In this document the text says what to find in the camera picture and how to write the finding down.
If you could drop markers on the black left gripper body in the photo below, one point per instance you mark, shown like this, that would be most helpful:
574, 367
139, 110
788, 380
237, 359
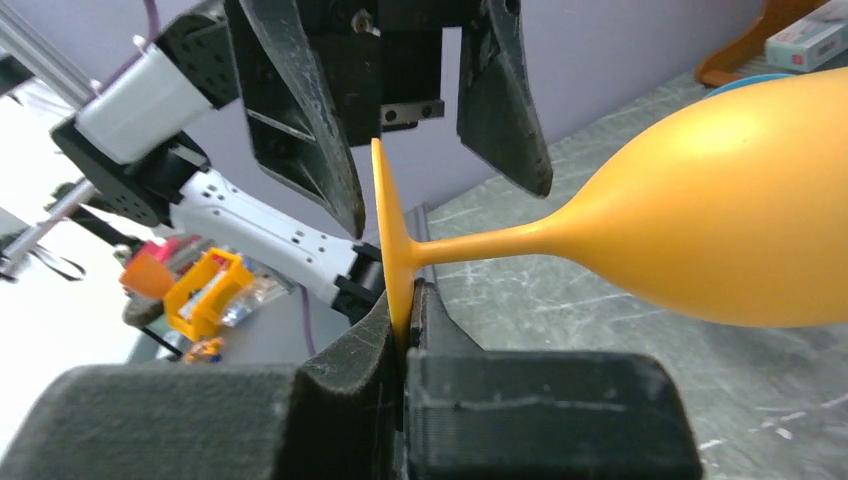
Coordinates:
379, 63

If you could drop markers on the wooden shelf rack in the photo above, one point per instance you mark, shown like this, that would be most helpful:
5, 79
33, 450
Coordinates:
720, 67

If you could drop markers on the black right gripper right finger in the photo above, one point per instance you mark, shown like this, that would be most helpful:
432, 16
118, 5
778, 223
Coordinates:
473, 413

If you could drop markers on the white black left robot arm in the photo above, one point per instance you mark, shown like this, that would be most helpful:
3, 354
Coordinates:
131, 143

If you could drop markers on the small teal white box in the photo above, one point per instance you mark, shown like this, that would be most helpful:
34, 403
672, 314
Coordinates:
811, 41

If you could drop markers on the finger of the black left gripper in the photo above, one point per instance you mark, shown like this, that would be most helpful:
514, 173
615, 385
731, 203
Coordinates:
496, 115
295, 133

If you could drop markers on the yellow plastic wine glass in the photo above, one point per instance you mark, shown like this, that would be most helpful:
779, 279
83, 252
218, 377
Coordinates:
732, 210

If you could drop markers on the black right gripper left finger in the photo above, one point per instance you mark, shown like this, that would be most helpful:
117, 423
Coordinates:
332, 417

